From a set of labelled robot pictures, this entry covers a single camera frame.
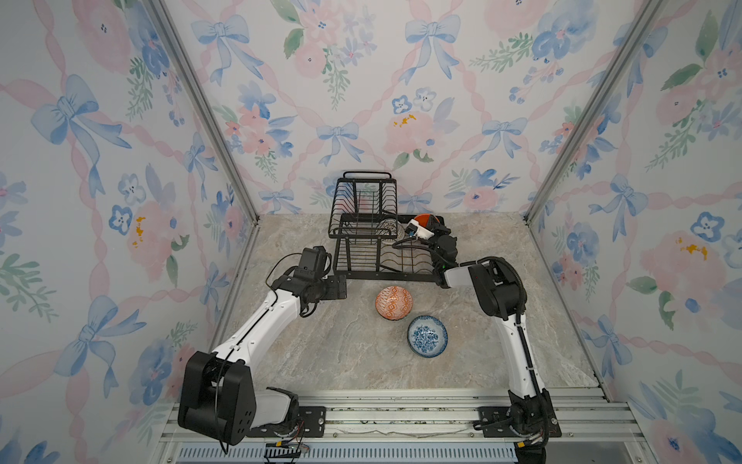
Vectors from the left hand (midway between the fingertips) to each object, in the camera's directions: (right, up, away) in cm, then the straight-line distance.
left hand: (332, 284), depth 87 cm
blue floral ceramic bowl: (+28, -15, -1) cm, 32 cm away
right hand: (+36, +23, +17) cm, 46 cm away
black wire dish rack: (+9, +20, +25) cm, 33 cm away
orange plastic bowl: (+32, +21, +19) cm, 43 cm away
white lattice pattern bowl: (+17, +16, -4) cm, 24 cm away
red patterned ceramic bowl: (+19, -7, +6) cm, 21 cm away
